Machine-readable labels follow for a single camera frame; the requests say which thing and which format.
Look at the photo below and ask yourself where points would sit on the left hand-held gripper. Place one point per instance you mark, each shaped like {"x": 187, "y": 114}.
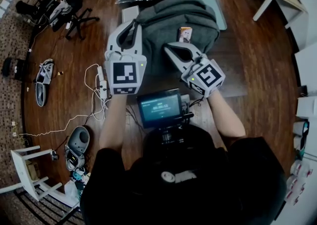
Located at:
{"x": 125, "y": 73}

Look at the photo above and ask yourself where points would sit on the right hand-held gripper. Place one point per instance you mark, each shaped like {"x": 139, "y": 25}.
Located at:
{"x": 206, "y": 76}

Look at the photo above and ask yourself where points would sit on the grey backpack bag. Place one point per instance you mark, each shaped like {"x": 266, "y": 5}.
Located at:
{"x": 171, "y": 16}

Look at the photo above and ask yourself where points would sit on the person's right forearm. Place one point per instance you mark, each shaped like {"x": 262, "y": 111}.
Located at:
{"x": 226, "y": 117}

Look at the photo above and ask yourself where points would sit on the person's left forearm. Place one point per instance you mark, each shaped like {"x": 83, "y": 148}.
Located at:
{"x": 112, "y": 122}

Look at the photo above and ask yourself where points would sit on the white plastic bag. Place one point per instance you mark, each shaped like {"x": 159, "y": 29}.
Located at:
{"x": 72, "y": 191}

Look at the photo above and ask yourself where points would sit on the flat white box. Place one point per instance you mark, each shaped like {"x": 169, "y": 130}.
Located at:
{"x": 130, "y": 14}

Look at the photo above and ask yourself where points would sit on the white power strip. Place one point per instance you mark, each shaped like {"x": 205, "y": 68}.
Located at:
{"x": 101, "y": 80}

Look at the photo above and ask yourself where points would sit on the black office chair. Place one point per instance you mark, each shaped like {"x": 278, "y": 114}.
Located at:
{"x": 79, "y": 18}

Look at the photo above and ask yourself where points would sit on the pale green mat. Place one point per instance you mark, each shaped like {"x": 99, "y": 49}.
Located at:
{"x": 219, "y": 11}

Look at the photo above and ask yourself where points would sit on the small black monitor screen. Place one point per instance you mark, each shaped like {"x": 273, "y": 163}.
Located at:
{"x": 159, "y": 108}

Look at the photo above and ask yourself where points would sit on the spare grey hand-held gripper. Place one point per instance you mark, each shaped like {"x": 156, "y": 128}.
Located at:
{"x": 45, "y": 70}
{"x": 74, "y": 159}

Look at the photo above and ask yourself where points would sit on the grey clog shoe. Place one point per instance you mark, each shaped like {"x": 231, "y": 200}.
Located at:
{"x": 79, "y": 138}
{"x": 40, "y": 95}

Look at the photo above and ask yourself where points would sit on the white cardboard box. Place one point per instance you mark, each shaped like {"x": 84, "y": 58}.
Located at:
{"x": 307, "y": 106}

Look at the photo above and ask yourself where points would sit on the person's black shirt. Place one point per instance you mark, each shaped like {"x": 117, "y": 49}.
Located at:
{"x": 185, "y": 194}

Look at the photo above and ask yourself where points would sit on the white stool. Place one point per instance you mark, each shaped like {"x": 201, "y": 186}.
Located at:
{"x": 23, "y": 169}

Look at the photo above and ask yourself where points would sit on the pile of white red packets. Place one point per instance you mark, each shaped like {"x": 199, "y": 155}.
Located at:
{"x": 298, "y": 182}

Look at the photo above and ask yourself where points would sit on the black chest camera mount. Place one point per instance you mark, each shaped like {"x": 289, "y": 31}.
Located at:
{"x": 173, "y": 136}

